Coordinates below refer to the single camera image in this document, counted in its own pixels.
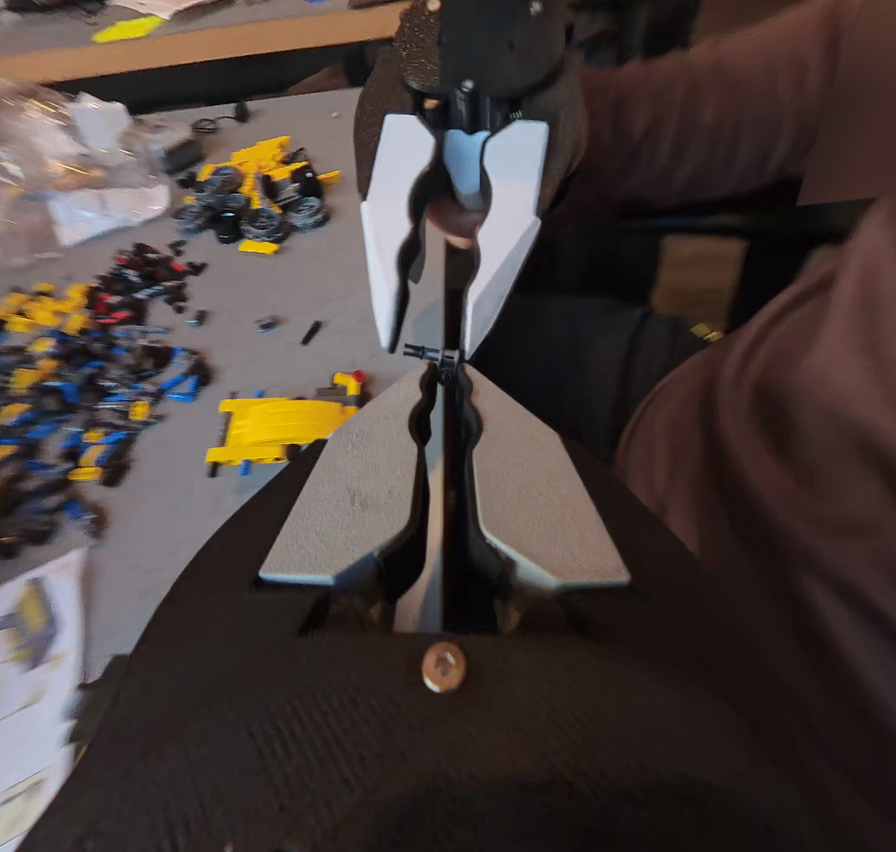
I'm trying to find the grey connector with black pins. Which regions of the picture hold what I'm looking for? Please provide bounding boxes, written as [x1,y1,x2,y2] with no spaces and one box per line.
[404,343,464,385]

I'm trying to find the grey desk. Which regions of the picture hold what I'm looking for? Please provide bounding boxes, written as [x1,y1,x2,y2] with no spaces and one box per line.
[0,85,449,692]

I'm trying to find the plastic bag with white label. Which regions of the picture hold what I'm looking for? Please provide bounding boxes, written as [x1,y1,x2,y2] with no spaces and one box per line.
[49,183,172,247]

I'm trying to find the clear plastic bag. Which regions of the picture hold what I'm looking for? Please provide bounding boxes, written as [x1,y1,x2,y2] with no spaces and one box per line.
[0,82,151,265]

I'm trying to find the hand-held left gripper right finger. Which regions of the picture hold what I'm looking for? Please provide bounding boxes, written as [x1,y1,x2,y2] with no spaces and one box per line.
[458,365,632,606]

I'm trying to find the black coiled cable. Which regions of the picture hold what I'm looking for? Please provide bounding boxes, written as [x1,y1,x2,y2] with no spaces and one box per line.
[191,99,253,136]

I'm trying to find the wooden edged background table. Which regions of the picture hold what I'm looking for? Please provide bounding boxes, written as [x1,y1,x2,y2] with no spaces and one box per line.
[0,0,449,90]

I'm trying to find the pile of small loose bricks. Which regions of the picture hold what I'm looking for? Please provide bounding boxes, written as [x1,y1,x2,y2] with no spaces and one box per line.
[0,241,214,559]

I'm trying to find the heap of wheels and beams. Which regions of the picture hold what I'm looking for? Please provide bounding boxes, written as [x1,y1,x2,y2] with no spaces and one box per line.
[171,135,343,247]

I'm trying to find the person's black trousers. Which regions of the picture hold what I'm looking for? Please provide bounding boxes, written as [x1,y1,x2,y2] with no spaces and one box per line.
[476,292,708,461]

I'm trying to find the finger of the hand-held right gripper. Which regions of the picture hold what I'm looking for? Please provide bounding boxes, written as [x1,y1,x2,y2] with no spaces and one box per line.
[462,120,550,363]
[360,113,438,354]

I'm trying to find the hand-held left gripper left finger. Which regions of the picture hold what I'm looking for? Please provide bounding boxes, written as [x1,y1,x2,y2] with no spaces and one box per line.
[259,364,441,608]

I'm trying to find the person's right hand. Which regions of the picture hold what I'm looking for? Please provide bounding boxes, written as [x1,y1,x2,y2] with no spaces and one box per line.
[426,190,490,251]

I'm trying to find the open instruction booklet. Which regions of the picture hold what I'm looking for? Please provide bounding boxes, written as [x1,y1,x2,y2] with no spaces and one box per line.
[0,547,88,852]

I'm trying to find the yellow grey toy hood assembly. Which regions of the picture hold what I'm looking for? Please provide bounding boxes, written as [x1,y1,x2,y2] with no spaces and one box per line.
[204,370,368,478]

